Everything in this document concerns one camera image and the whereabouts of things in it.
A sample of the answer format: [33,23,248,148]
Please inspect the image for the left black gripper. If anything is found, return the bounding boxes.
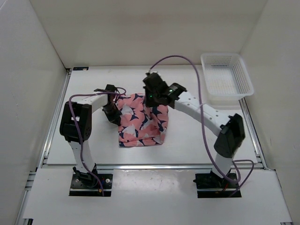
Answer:
[102,103,122,125]

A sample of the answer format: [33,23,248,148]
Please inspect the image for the pink shark print shorts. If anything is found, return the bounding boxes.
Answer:
[117,93,169,148]

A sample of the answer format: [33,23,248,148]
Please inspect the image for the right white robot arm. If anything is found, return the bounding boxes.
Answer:
[143,72,245,188]

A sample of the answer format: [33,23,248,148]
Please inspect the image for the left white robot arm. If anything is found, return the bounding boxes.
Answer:
[59,84,122,188]

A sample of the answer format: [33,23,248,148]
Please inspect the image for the white plastic mesh basket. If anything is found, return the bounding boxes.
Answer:
[201,53,254,103]

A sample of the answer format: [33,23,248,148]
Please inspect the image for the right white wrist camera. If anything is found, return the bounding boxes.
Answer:
[146,70,159,76]

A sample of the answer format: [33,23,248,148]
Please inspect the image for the aluminium front rail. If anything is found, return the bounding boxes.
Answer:
[41,162,263,170]

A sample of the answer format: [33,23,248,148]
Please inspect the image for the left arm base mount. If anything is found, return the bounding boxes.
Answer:
[69,166,113,197]

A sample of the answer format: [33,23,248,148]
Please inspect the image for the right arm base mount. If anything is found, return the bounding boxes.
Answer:
[193,172,242,199]

